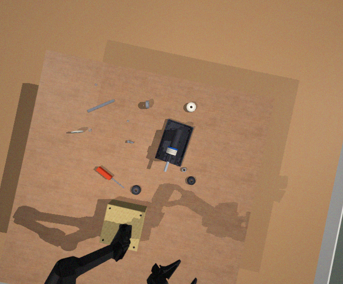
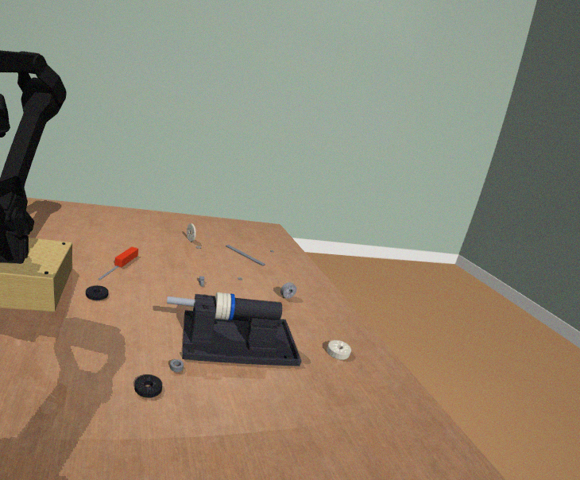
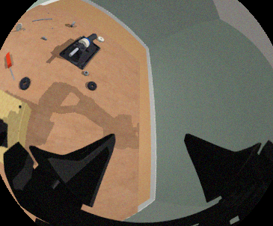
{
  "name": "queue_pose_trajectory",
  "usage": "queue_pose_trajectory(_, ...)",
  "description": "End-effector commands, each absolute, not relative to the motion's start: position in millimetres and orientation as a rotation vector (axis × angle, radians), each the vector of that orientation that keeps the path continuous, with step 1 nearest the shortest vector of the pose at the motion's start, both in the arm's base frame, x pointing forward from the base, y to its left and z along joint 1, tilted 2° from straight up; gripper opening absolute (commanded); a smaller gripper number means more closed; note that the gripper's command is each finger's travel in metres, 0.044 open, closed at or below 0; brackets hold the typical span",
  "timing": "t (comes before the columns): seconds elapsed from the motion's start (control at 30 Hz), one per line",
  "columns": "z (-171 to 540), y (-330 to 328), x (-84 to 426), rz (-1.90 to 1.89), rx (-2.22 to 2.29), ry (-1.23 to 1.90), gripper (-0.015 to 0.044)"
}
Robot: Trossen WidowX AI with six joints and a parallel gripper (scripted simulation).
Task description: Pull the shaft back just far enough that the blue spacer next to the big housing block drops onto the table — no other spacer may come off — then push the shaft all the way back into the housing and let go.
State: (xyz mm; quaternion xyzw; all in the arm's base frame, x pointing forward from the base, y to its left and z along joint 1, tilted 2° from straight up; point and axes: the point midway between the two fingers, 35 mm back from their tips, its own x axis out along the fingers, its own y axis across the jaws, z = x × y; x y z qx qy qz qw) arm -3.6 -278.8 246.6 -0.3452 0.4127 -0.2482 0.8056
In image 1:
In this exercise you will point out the red-handled screwdriver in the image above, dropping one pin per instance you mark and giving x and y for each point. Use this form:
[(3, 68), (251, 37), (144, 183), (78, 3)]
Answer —
[(106, 174)]

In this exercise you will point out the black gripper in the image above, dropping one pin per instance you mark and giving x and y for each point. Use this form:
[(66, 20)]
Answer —
[(167, 271)]

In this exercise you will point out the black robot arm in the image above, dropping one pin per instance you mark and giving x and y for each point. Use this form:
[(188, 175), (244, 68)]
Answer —
[(67, 270)]

